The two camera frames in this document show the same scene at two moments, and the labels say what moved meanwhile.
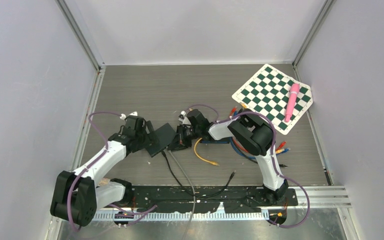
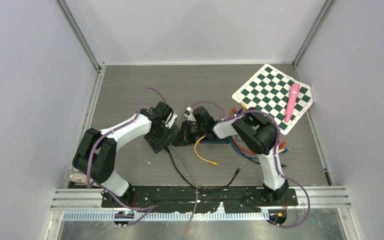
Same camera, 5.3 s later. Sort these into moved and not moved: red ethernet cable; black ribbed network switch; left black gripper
Moved: left black gripper
Not moved: red ethernet cable; black ribbed network switch
